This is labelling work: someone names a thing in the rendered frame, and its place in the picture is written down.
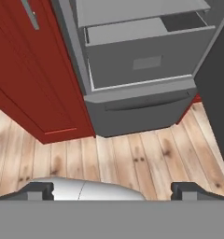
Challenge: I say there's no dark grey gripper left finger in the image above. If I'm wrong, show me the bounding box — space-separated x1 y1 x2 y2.
0 181 55 201

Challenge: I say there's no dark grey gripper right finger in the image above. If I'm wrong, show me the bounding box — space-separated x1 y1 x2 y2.
170 181 224 201

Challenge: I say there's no dark grey fridge door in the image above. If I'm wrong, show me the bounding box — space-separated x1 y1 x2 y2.
192 12 224 182

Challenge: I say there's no grey fridge inner drawer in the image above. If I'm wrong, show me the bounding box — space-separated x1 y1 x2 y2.
83 10 217 91

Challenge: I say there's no grey fridge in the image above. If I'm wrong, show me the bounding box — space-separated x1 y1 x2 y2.
49 0 224 138

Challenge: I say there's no grey fridge shelf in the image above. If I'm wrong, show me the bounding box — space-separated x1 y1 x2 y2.
74 0 212 29

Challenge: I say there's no white rounded object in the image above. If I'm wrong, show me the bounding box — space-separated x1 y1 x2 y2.
32 176 147 201

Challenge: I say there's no red cupboard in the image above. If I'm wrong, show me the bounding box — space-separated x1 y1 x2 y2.
175 92 203 126

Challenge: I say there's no red cupboard door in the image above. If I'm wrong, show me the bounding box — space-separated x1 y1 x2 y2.
0 0 96 145

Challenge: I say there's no dark freezer drawer handle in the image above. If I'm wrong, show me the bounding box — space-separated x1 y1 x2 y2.
104 95 191 112

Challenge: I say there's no silver cupboard handle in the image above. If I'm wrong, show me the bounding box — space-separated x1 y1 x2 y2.
21 0 40 31

